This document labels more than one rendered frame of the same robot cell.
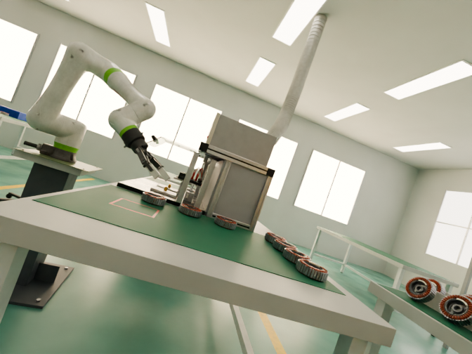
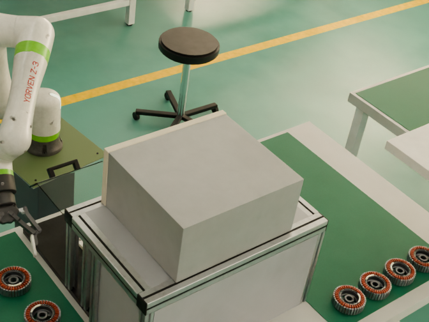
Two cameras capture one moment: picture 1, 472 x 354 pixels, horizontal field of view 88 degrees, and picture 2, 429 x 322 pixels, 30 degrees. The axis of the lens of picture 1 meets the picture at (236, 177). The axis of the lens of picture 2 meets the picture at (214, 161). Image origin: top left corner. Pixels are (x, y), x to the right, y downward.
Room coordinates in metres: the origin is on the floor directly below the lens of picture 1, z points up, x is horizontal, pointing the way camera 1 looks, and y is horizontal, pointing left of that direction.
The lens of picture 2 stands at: (0.68, -1.48, 2.71)
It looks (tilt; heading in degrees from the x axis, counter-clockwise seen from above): 37 degrees down; 57
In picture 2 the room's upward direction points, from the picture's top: 9 degrees clockwise
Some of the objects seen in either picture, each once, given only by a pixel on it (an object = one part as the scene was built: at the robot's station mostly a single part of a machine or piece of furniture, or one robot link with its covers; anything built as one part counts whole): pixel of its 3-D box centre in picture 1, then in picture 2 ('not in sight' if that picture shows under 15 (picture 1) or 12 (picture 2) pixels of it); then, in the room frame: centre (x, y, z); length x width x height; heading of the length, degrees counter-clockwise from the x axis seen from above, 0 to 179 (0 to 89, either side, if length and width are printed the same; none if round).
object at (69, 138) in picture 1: (69, 133); (40, 112); (1.46, 1.02, 0.91); 0.16 x 0.13 x 0.19; 152
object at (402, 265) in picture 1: (364, 269); not in sight; (4.11, -2.56, 0.38); 2.10 x 0.90 x 0.75; 10
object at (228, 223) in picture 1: (225, 222); not in sight; (1.21, -0.03, 0.77); 0.11 x 0.11 x 0.04
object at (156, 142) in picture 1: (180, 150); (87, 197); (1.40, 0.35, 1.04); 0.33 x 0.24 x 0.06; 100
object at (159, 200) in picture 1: (154, 199); (13, 281); (1.15, 0.33, 0.77); 0.11 x 0.11 x 0.04
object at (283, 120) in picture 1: (296, 76); not in sight; (2.86, -0.27, 2.42); 0.43 x 0.31 x 1.79; 10
